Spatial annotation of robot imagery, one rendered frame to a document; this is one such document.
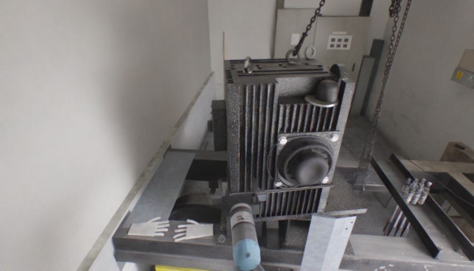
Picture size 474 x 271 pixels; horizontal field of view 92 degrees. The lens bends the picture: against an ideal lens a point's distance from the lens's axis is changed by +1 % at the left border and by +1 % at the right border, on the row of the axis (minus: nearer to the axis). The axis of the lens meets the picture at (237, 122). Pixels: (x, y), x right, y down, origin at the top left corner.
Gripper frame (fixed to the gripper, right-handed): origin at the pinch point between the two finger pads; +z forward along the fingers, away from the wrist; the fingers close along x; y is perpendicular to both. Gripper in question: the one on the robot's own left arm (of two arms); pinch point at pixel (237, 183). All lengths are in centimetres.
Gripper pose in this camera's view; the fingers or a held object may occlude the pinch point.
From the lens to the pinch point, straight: 94.3
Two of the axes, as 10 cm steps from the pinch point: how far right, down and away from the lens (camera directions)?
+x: -10.0, 0.5, -0.8
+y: 0.0, -8.8, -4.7
